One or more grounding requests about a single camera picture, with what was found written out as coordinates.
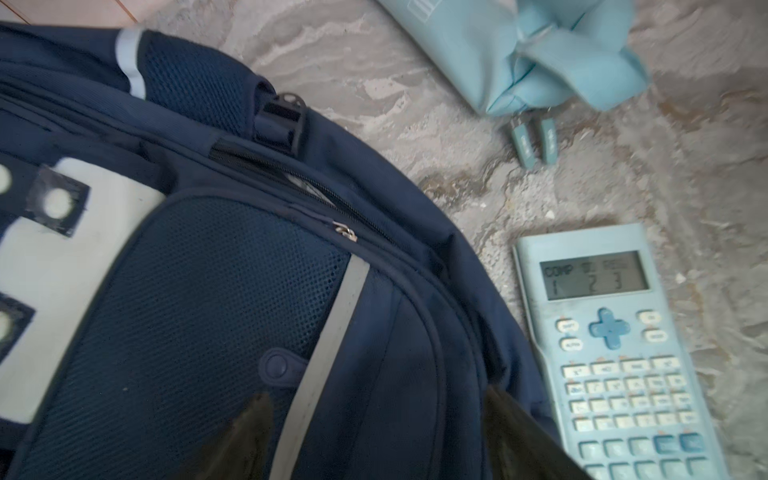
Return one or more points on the navy blue backpack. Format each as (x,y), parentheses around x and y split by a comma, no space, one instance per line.
(177,237)

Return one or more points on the light blue pencil pouch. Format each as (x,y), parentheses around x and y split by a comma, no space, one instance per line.
(508,58)

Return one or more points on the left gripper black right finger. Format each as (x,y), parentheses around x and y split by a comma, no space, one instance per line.
(518,447)

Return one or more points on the light blue calculator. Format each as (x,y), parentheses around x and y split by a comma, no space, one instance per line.
(622,385)

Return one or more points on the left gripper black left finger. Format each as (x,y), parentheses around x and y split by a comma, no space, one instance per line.
(239,450)

